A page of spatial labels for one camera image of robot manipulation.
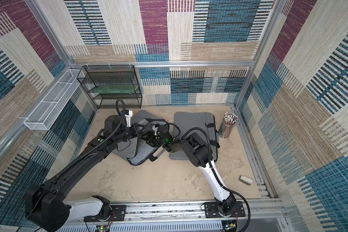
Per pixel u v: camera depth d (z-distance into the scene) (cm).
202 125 105
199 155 59
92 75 100
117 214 73
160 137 86
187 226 78
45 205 39
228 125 91
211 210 73
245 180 81
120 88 94
